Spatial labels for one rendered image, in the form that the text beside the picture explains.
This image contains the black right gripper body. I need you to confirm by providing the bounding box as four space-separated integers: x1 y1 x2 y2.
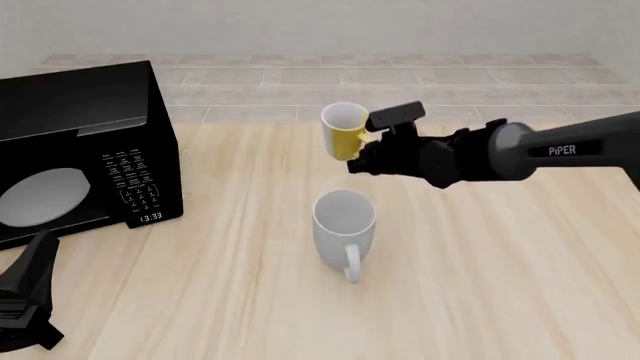
360 128 427 178

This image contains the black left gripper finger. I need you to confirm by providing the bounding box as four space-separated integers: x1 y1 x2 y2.
10 228 62 303

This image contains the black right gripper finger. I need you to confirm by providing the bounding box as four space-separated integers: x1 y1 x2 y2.
345 155 372 175

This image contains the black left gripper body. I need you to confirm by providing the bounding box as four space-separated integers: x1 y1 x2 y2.
0 288 67 352

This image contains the yellow and white mug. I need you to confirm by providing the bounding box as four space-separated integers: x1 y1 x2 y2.
319 100 374 163

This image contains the small flat plate on stalk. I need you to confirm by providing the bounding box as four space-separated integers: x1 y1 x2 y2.
364 99 428 142

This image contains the grey round microwave turntable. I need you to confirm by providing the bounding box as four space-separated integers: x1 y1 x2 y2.
0 168 93 228

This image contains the black microwave oven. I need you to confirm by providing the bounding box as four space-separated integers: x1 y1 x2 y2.
0 60 185 253

